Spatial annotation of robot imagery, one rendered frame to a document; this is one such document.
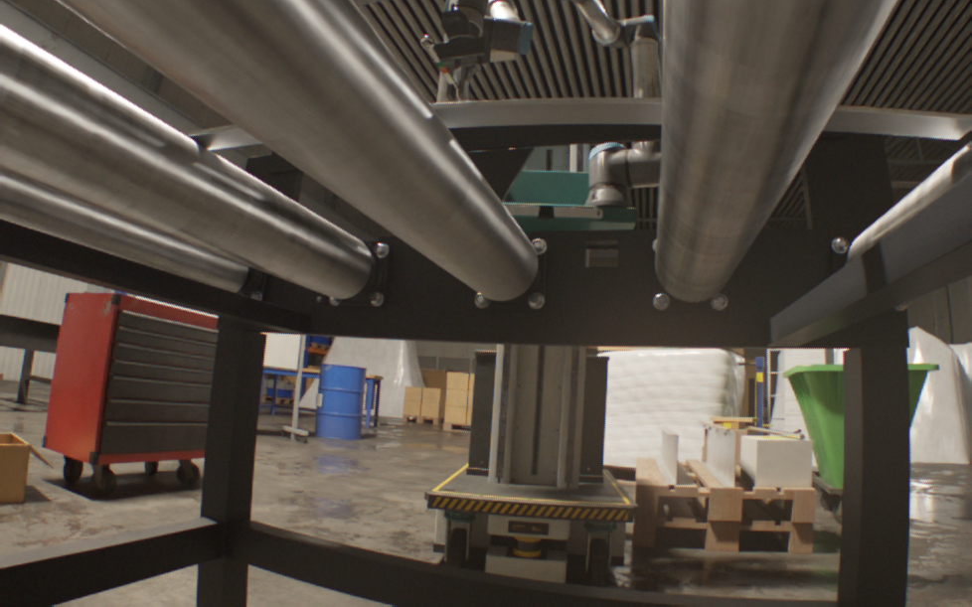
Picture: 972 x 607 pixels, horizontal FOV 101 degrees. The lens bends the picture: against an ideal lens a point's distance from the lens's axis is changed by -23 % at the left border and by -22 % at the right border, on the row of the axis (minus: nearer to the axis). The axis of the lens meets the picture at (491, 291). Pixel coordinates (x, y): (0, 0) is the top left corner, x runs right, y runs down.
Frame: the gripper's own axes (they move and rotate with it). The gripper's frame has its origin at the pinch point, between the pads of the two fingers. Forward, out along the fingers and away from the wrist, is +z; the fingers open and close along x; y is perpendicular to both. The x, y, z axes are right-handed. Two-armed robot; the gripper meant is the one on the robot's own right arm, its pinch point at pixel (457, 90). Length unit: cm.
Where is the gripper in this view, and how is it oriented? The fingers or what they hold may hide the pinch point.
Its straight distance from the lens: 121.6
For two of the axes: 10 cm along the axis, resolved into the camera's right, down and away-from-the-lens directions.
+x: -9.6, 0.0, 2.9
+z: -0.6, 9.8, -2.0
